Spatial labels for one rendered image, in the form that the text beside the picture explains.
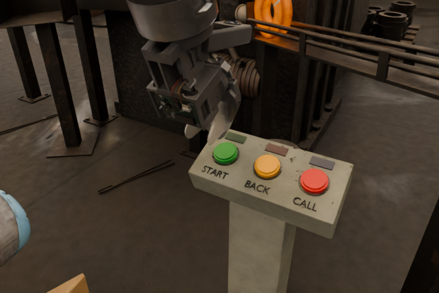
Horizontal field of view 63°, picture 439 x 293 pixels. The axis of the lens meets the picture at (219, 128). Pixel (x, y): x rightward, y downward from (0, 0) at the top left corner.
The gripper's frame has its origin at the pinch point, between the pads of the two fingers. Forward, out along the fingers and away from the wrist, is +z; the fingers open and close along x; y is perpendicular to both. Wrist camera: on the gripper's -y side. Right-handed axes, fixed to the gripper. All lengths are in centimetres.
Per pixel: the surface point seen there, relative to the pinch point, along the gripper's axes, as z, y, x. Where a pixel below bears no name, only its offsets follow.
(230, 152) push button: 5.6, -0.1, 1.0
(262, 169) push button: 5.6, 1.2, 7.3
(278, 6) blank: 13, -54, -13
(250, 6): 17, -60, -24
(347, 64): 12.7, -35.1, 10.9
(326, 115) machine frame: 99, -97, -8
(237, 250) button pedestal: 21.8, 9.2, 4.3
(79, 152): 77, -21, -100
